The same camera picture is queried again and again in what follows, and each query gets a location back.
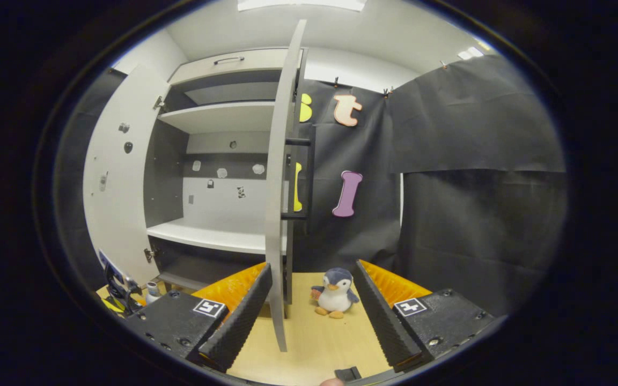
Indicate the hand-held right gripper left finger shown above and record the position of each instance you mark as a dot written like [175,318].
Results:
[244,316]

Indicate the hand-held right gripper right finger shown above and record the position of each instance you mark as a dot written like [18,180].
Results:
[379,313]

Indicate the white cabinet door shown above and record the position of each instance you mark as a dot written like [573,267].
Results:
[121,214]
[277,177]

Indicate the white and grey cabinet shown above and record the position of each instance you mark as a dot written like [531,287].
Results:
[218,236]

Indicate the penguin plush toy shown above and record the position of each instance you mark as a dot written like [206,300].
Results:
[335,297]

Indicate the long ceiling light panel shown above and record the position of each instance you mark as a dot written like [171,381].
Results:
[470,53]
[301,4]

